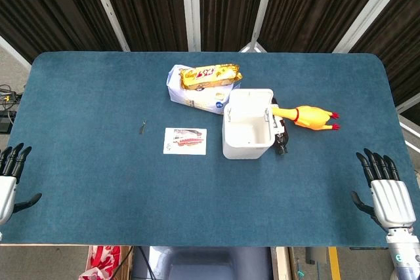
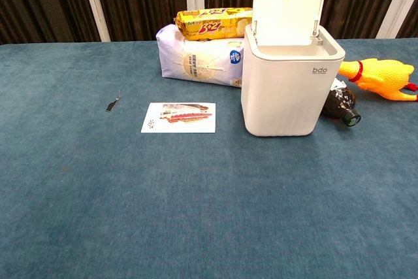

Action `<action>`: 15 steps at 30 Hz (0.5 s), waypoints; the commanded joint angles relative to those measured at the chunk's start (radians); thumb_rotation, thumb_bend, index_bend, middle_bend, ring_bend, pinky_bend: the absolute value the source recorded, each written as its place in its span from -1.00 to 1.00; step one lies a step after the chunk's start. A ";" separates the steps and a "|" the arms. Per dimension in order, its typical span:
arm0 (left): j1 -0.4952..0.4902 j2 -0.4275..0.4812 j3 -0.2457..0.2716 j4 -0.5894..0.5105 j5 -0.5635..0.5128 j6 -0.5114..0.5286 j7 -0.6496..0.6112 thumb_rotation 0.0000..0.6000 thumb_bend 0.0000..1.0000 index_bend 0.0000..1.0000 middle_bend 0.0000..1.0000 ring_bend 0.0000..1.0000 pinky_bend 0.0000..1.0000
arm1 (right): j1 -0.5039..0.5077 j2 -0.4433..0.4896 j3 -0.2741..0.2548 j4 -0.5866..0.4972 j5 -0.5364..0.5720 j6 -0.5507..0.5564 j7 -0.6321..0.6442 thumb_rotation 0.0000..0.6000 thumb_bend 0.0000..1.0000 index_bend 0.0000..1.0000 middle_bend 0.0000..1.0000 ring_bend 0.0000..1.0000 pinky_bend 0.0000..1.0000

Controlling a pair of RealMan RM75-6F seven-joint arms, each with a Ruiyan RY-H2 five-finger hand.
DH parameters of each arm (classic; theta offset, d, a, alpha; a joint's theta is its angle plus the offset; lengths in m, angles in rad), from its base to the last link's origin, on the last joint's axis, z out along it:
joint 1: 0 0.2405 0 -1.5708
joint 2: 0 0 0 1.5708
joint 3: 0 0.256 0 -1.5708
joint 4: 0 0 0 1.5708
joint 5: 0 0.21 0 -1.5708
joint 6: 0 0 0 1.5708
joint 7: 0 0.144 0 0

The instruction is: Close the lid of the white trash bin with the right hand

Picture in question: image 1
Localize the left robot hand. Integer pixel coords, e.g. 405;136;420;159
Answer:
0;142;43;226

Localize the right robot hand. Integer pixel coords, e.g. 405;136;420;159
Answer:
350;148;418;231

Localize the white plastic lidded box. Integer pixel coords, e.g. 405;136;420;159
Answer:
222;88;276;160

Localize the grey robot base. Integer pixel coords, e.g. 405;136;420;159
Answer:
131;246;274;280

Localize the blue table mat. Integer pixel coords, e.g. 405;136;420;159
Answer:
0;50;420;248

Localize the yellow rubber chicken toy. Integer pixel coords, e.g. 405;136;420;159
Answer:
270;104;341;131

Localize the red and white plastic bag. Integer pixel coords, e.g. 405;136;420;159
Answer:
78;245;122;280

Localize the dark bottle with white label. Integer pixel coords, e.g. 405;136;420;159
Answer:
270;96;289;156

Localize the white printed card packet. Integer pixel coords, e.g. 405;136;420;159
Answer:
163;127;208;155

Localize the white and blue bag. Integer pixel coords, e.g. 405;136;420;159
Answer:
166;64;242;115

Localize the gold snack package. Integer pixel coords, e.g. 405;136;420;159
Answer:
178;63;243;91

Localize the black cables and power box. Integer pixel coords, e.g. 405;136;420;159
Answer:
0;83;23;134

